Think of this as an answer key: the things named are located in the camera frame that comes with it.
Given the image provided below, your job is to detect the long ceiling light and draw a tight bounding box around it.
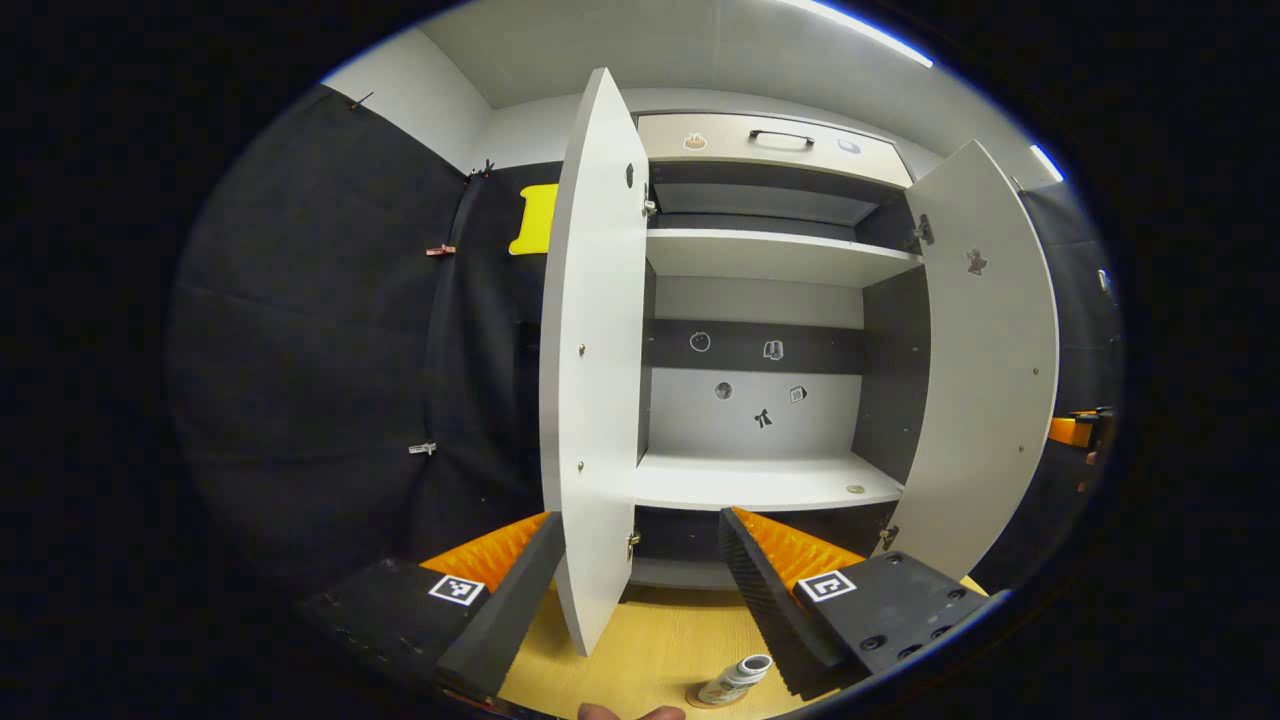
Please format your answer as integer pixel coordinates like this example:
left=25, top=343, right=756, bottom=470
left=780, top=0, right=936, bottom=69

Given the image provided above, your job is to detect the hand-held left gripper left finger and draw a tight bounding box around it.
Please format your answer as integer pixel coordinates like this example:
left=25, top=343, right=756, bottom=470
left=295, top=510, right=568, bottom=701

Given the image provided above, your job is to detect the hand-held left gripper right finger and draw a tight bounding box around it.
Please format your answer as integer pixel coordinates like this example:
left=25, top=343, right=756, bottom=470
left=718, top=505, right=991, bottom=701

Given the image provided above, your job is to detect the white green label bottle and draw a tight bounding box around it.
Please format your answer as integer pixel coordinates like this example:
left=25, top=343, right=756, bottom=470
left=697, top=654, right=774, bottom=707

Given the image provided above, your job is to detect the white cabinet door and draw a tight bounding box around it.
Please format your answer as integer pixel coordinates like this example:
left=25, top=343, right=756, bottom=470
left=880, top=140, right=1061, bottom=583
left=538, top=67, right=651, bottom=658

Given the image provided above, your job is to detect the beige cabinet drawer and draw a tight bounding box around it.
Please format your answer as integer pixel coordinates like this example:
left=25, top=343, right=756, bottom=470
left=637, top=112, right=916, bottom=189

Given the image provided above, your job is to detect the black backdrop cloth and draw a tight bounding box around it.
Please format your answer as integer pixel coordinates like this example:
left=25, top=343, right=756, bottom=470
left=165, top=85, right=1126, bottom=611

